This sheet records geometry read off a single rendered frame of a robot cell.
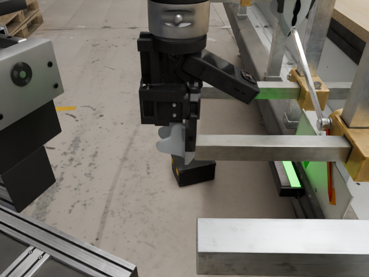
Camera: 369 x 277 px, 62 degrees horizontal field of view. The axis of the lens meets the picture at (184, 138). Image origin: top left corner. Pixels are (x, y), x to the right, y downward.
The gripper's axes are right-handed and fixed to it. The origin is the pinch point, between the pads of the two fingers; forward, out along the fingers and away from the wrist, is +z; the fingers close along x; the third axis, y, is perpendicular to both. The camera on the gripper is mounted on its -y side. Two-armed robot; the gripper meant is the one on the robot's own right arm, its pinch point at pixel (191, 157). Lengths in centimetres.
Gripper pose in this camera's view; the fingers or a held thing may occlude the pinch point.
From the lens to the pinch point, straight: 50.9
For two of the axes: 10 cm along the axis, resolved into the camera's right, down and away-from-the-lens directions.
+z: -0.1, 8.1, 5.9
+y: -10.0, -0.2, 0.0
